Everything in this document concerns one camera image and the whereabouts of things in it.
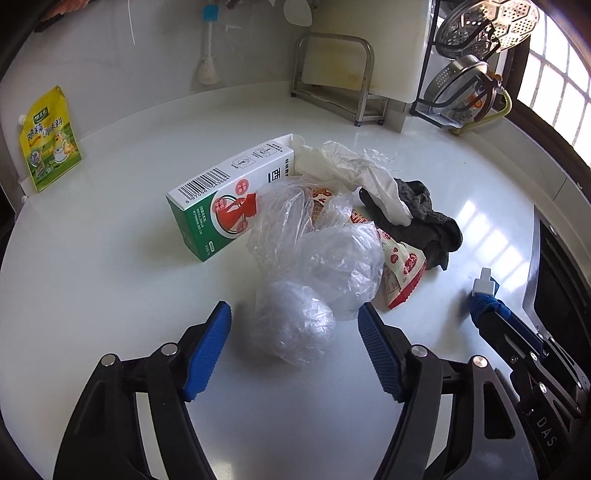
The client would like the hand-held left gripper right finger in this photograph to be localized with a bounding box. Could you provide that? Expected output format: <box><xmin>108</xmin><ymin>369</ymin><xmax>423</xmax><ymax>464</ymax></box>
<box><xmin>357</xmin><ymin>301</ymin><xmax>530</xmax><ymax>480</ymax></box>

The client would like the yellow-green gas hose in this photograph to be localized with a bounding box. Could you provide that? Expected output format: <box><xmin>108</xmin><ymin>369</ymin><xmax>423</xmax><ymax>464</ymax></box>
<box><xmin>451</xmin><ymin>85</ymin><xmax>514</xmax><ymax>137</ymax></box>

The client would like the blue handled bottle brush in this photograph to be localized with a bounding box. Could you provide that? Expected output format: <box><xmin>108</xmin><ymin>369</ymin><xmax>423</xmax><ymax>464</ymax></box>
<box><xmin>197</xmin><ymin>4</ymin><xmax>223</xmax><ymax>86</ymax></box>

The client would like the stained white cutting board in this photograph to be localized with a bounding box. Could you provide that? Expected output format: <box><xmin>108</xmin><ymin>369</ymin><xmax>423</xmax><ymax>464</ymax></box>
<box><xmin>298</xmin><ymin>39</ymin><xmax>370</xmax><ymax>91</ymax></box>

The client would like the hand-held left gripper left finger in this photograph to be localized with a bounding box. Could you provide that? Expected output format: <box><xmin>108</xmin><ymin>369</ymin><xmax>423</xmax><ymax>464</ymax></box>
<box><xmin>52</xmin><ymin>300</ymin><xmax>232</xmax><ymax>480</ymax></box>

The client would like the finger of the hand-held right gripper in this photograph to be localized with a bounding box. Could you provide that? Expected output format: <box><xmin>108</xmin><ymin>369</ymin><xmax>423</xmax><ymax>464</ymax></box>
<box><xmin>489</xmin><ymin>302</ymin><xmax>555</xmax><ymax>356</ymax></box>
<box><xmin>477</xmin><ymin>313</ymin><xmax>581</xmax><ymax>419</ymax></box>

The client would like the red snack wrapper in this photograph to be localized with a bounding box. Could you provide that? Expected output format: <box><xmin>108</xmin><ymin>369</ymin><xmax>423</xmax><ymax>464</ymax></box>
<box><xmin>308</xmin><ymin>185</ymin><xmax>428</xmax><ymax>311</ymax></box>

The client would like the green and white carton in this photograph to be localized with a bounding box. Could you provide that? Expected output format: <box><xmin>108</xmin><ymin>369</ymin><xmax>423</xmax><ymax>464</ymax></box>
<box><xmin>165</xmin><ymin>133</ymin><xmax>308</xmax><ymax>263</ymax></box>

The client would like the yellow-green seasoning pouch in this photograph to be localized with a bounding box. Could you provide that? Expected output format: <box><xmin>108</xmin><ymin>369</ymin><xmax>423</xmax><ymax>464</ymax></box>
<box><xmin>18</xmin><ymin>85</ymin><xmax>83</xmax><ymax>194</ymax></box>

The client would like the large white cutting board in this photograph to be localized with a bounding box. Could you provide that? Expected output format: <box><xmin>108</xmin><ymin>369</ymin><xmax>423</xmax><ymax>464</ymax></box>
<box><xmin>308</xmin><ymin>0</ymin><xmax>436</xmax><ymax>105</ymax></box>

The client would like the clear plastic bag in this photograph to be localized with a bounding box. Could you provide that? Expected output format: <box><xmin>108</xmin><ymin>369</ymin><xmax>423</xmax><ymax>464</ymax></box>
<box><xmin>246</xmin><ymin>177</ymin><xmax>387</xmax><ymax>368</ymax></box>

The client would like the steel cutting board stand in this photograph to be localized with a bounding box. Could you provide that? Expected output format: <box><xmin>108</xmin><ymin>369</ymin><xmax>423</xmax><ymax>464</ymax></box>
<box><xmin>290</xmin><ymin>32</ymin><xmax>390</xmax><ymax>128</ymax></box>

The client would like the dark grey cloth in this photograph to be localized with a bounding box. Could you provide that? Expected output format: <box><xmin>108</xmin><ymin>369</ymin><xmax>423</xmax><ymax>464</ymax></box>
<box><xmin>359</xmin><ymin>178</ymin><xmax>464</xmax><ymax>272</ymax></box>

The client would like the black wire lid rack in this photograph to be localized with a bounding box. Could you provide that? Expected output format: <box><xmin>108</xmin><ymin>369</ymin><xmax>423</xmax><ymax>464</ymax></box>
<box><xmin>409</xmin><ymin>27</ymin><xmax>505</xmax><ymax>128</ymax></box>

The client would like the pink dish cloth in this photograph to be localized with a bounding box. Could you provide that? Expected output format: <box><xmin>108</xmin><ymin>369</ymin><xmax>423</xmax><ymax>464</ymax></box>
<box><xmin>48</xmin><ymin>0</ymin><xmax>91</xmax><ymax>15</ymax></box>

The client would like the white rice paddle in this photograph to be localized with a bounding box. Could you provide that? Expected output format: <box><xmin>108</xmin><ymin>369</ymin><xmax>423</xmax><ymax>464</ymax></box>
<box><xmin>282</xmin><ymin>0</ymin><xmax>314</xmax><ymax>28</ymax></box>

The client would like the barred window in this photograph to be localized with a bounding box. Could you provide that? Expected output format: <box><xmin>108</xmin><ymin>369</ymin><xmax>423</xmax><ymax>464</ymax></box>
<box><xmin>512</xmin><ymin>31</ymin><xmax>591</xmax><ymax>163</ymax></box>

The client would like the perforated steel steamer tray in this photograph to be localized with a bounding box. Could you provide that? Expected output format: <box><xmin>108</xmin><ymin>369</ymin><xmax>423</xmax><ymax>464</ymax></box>
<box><xmin>436</xmin><ymin>0</ymin><xmax>540</xmax><ymax>59</ymax></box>

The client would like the white plastic glove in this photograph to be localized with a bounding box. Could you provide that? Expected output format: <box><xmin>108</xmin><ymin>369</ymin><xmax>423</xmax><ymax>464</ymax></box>
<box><xmin>295</xmin><ymin>140</ymin><xmax>413</xmax><ymax>227</ymax></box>

